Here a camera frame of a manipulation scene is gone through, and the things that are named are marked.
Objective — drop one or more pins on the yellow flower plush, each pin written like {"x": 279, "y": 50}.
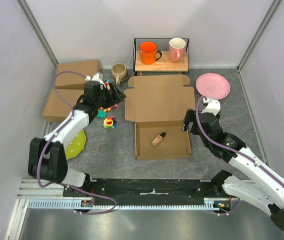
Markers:
{"x": 108, "y": 109}

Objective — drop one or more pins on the grey slotted cable duct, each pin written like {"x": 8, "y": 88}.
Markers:
{"x": 77, "y": 204}

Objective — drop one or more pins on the cardboard box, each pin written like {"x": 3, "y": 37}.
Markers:
{"x": 76, "y": 72}
{"x": 156, "y": 104}
{"x": 56, "y": 110}

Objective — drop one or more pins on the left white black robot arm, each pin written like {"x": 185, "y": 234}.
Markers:
{"x": 47, "y": 157}

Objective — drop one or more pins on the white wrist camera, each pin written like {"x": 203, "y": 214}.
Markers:
{"x": 212, "y": 105}
{"x": 98, "y": 77}

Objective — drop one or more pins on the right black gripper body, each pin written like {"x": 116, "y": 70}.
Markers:
{"x": 190, "y": 116}

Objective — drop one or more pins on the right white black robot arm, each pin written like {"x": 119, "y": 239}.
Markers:
{"x": 267, "y": 194}

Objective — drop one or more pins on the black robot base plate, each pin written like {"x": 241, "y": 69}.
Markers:
{"x": 156, "y": 192}

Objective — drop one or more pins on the orange enamel mug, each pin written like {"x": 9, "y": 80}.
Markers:
{"x": 149, "y": 52}

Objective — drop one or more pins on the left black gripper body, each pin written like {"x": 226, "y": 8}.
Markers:
{"x": 106, "y": 99}

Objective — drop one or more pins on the teal block toy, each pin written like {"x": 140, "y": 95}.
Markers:
{"x": 101, "y": 114}

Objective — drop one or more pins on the brown small bottle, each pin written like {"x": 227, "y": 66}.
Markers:
{"x": 158, "y": 139}

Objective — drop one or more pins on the beige ceramic mug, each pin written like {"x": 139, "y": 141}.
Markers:
{"x": 119, "y": 73}

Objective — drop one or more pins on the pink round plate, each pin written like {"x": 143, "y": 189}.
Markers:
{"x": 212, "y": 85}

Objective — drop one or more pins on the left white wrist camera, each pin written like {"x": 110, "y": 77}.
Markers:
{"x": 98, "y": 77}

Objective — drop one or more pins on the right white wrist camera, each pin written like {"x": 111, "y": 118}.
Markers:
{"x": 212, "y": 105}

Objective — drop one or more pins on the rainbow flower plush lower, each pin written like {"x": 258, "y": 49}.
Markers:
{"x": 109, "y": 123}

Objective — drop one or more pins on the black wire wooden shelf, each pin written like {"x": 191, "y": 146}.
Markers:
{"x": 164, "y": 64}

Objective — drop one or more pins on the pink ceramic mug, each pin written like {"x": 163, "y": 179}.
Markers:
{"x": 176, "y": 49}

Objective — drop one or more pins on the green dotted plate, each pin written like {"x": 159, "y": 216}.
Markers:
{"x": 76, "y": 145}

